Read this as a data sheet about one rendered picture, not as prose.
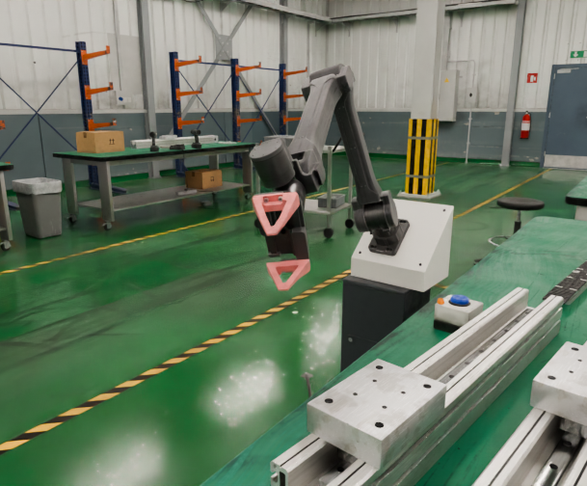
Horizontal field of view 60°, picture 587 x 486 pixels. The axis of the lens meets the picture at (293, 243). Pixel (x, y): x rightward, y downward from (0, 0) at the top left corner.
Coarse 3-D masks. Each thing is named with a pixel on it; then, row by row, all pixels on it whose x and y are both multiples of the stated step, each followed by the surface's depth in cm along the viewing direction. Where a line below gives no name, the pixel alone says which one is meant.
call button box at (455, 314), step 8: (448, 296) 118; (448, 304) 113; (456, 304) 113; (472, 304) 113; (480, 304) 114; (440, 312) 113; (448, 312) 112; (456, 312) 111; (464, 312) 109; (472, 312) 110; (480, 312) 114; (440, 320) 114; (448, 320) 112; (456, 320) 111; (464, 320) 110; (440, 328) 114; (448, 328) 113; (456, 328) 111
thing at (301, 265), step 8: (296, 232) 77; (304, 232) 77; (296, 240) 78; (304, 240) 78; (296, 248) 79; (304, 248) 79; (296, 256) 80; (304, 256) 80; (272, 264) 80; (280, 264) 80; (288, 264) 79; (296, 264) 79; (304, 264) 79; (272, 272) 78; (280, 272) 80; (288, 272) 81; (296, 272) 77; (304, 272) 78; (280, 280) 76; (288, 280) 76; (296, 280) 76; (280, 288) 74; (288, 288) 74
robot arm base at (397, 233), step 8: (400, 224) 148; (408, 224) 147; (376, 232) 143; (384, 232) 142; (392, 232) 143; (400, 232) 144; (376, 240) 145; (384, 240) 143; (392, 240) 143; (400, 240) 144; (368, 248) 147; (376, 248) 146; (384, 248) 145; (392, 248) 144
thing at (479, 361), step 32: (480, 320) 99; (512, 320) 105; (544, 320) 101; (448, 352) 87; (480, 352) 92; (512, 352) 91; (448, 384) 76; (480, 384) 80; (448, 416) 72; (320, 448) 62; (416, 448) 66; (448, 448) 74; (288, 480) 58; (320, 480) 60; (352, 480) 56; (384, 480) 60; (416, 480) 67
